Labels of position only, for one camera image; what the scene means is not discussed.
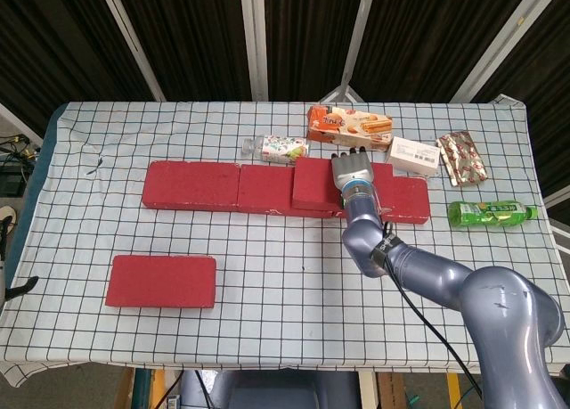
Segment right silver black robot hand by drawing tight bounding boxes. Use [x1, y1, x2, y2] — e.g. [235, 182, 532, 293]
[331, 145, 375, 192]

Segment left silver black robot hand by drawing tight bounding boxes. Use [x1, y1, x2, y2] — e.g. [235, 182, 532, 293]
[0, 215, 39, 302]

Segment red brick grey tape patch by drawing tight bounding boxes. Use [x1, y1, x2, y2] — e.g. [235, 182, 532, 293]
[289, 156, 395, 212]

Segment red foam brick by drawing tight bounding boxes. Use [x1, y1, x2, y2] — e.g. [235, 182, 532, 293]
[104, 254, 218, 310]
[141, 160, 241, 213]

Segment orange biscuit box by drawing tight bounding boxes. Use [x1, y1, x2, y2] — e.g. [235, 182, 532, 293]
[305, 104, 394, 153]

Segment small white cardboard box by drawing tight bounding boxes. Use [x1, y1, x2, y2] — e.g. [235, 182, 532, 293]
[385, 135, 441, 177]

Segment red brick chipped corner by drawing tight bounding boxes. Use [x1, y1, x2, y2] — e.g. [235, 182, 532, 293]
[333, 161, 432, 225]

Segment clear bottle floral label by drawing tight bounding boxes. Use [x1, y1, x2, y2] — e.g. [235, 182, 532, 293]
[241, 135, 311, 165]

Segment red brick white scuffed face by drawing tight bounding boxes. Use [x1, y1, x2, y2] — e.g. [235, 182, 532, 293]
[237, 163, 339, 218]

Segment gold foil snack packet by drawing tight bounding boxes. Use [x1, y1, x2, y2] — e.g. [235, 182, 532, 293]
[435, 130, 489, 188]

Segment black equipment case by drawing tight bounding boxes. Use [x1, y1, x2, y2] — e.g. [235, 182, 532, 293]
[0, 157, 29, 197]

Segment white black checked tablecloth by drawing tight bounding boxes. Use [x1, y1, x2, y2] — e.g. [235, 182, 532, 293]
[0, 100, 570, 377]

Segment green drink bottle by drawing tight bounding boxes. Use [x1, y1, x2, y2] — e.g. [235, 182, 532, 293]
[447, 200, 539, 229]

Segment green metal table leg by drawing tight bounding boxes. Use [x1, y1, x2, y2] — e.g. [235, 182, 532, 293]
[134, 367, 156, 409]

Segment dark brown curtain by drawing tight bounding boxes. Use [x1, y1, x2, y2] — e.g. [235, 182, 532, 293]
[0, 0, 570, 196]

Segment white table leg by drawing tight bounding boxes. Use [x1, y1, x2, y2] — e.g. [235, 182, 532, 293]
[358, 372, 379, 409]

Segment grey robot torso base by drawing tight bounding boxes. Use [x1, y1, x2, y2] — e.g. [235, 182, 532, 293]
[180, 369, 362, 409]

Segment yellow table leg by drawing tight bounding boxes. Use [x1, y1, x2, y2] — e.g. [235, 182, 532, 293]
[446, 372, 463, 409]

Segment white post with foot bracket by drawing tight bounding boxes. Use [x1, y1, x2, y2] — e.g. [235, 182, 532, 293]
[320, 0, 380, 103]

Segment white double frame post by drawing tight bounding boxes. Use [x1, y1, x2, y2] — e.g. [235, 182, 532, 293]
[239, 0, 272, 102]

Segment white metal frame beam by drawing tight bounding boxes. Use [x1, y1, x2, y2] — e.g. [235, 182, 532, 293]
[0, 101, 45, 145]
[543, 188, 570, 209]

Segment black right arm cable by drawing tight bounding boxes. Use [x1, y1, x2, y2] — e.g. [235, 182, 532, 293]
[378, 221, 485, 399]

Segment white slanted frame post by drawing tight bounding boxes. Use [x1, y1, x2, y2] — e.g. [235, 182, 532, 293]
[448, 0, 538, 102]
[96, 0, 167, 102]

